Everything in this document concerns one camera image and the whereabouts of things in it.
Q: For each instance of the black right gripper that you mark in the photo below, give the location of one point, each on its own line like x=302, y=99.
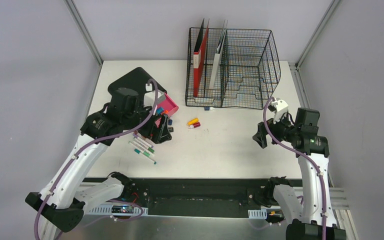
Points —
x=260, y=136

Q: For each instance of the white cable duct left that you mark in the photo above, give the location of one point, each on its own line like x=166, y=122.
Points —
x=118, y=210

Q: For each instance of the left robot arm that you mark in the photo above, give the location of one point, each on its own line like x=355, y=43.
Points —
x=60, y=202

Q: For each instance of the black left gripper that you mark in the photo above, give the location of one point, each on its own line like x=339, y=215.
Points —
x=157, y=131

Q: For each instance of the teal tipped white pen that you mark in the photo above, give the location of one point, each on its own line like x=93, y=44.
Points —
x=145, y=154

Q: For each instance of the grey notebook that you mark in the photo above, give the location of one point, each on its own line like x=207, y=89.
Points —
x=218, y=55

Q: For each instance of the black pink drawer unit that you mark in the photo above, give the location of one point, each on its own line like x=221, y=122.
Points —
x=136, y=80

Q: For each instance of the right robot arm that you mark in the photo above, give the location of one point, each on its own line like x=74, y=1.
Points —
x=313, y=217

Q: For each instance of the small blue white cap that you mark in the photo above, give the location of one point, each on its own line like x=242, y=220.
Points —
x=209, y=108

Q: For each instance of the red marker cap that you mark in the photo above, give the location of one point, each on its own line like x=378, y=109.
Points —
x=194, y=125

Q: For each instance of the white cable duct right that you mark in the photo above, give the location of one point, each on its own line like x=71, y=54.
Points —
x=257, y=214

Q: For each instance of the white cable duct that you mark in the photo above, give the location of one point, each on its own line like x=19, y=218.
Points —
x=257, y=214
x=118, y=210

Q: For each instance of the red notebook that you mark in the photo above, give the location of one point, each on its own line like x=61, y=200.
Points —
x=199, y=55

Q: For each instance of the black wire mesh organizer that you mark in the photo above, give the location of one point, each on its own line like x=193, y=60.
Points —
x=246, y=75

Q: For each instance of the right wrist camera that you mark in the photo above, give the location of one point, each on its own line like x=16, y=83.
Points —
x=278, y=107

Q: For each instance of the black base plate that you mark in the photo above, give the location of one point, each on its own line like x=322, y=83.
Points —
x=203, y=197

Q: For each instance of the blue highlighter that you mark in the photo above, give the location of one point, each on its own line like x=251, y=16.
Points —
x=159, y=111

